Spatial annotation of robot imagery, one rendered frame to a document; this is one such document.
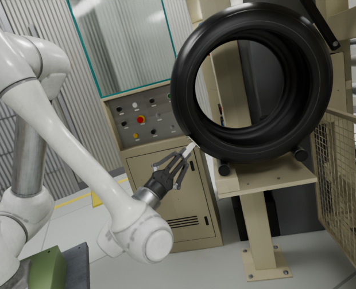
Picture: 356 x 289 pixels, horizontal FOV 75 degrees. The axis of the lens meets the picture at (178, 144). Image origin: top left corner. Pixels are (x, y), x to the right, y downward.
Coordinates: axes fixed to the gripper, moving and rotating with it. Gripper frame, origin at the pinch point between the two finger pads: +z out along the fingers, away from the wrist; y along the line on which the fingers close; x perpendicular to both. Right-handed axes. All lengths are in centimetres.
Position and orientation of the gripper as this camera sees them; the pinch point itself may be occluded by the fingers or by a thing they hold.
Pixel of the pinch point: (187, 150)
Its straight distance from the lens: 83.7
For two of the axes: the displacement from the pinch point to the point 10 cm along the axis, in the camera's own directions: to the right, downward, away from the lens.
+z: 5.9, -6.9, 4.2
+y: 7.0, 7.0, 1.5
